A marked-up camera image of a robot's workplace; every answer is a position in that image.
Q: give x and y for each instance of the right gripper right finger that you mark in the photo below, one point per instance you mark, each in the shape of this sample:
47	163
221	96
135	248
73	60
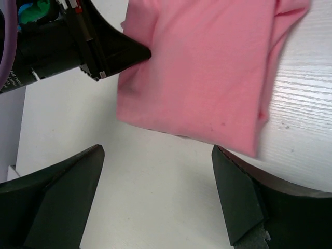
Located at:
264	211

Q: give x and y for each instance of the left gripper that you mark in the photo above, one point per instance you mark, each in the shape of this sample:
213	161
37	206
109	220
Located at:
72	34

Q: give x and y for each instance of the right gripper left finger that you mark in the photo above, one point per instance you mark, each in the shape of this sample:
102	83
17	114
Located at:
49	208

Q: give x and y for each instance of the pink t-shirt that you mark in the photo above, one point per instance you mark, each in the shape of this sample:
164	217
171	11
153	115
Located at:
212	68

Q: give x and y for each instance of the green folded t-shirt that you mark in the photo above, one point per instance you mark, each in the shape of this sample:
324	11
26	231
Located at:
38	10

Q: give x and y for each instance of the blue folded t-shirt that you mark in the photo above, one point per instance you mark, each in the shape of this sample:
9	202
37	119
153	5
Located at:
23	7

